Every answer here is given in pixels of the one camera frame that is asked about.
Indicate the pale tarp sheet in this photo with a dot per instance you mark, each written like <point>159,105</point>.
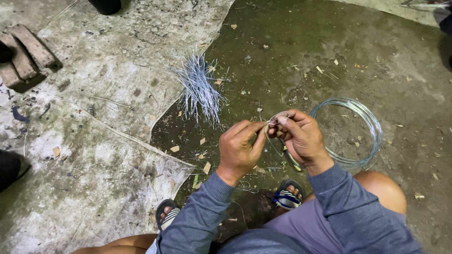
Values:
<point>395,9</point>

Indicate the long thin bamboo strip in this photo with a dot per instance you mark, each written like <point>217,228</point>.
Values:
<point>116,131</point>

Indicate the person's striped sandal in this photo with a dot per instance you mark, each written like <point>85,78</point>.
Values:
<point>286,199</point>
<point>168,215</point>

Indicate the person's right leg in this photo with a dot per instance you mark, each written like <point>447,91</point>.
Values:
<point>383,190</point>

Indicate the black round container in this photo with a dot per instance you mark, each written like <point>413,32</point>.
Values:
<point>105,6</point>

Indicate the person's left leg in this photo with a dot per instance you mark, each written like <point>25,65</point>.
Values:
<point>120,244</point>

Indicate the person's right striped sandal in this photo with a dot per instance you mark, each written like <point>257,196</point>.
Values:
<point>286,199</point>

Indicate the reddish brown brick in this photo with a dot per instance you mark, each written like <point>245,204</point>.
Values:
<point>9,74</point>
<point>21,60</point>
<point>32,45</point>

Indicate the person's leg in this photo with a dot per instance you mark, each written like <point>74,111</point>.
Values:
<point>383,190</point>
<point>120,244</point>

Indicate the purple shorts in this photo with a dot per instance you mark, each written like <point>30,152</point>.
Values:
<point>303,225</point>

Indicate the grey worn tarp sheet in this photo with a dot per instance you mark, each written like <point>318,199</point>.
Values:
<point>88,148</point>

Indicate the person's left hand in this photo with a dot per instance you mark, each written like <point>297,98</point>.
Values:
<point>236,151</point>

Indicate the person's left striped sandal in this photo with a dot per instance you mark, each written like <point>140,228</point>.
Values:
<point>168,215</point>

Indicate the blue grey sweater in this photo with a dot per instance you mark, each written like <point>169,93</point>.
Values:
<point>261,243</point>

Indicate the person's right hand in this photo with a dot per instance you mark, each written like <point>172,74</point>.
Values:
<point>305,141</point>

